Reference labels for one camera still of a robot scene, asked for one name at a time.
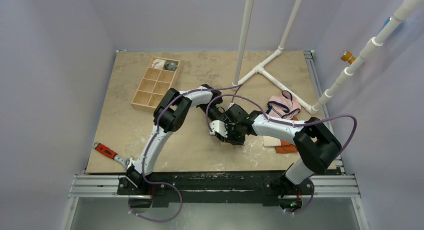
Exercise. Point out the orange valve fitting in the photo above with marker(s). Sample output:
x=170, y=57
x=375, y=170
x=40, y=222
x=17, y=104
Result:
x=348, y=57

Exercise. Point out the wooden compartment tray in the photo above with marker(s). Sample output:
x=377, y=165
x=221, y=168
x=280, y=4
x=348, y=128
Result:
x=153, y=86

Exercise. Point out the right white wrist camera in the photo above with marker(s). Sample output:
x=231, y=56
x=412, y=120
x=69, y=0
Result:
x=218, y=128

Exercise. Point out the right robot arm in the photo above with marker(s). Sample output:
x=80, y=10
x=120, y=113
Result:
x=316, y=145

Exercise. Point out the rolled grey underwear in tray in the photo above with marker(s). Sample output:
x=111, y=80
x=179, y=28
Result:
x=170, y=66

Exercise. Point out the red handled clamp tool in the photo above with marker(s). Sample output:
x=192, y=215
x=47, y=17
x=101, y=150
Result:
x=108, y=152

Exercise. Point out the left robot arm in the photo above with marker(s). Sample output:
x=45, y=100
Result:
x=169, y=117

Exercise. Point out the pink underwear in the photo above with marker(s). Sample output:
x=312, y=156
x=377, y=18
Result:
x=284, y=106

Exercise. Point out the blue clip on pipe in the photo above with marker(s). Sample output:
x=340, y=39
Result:
x=386, y=22

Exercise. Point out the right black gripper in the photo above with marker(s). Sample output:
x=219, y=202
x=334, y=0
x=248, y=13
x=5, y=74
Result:
x=233, y=134

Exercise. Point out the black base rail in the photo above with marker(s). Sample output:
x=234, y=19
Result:
x=248, y=187

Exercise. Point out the rolled white underwear in tray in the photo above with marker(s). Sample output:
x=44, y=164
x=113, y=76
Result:
x=158, y=63

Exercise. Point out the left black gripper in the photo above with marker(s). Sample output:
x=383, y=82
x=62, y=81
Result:
x=223, y=118

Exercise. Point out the orange white underwear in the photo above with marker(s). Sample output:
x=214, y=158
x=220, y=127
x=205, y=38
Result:
x=280, y=146

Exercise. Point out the white PVC pipe on wall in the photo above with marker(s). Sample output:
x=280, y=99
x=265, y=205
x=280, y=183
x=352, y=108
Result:
x=400, y=15

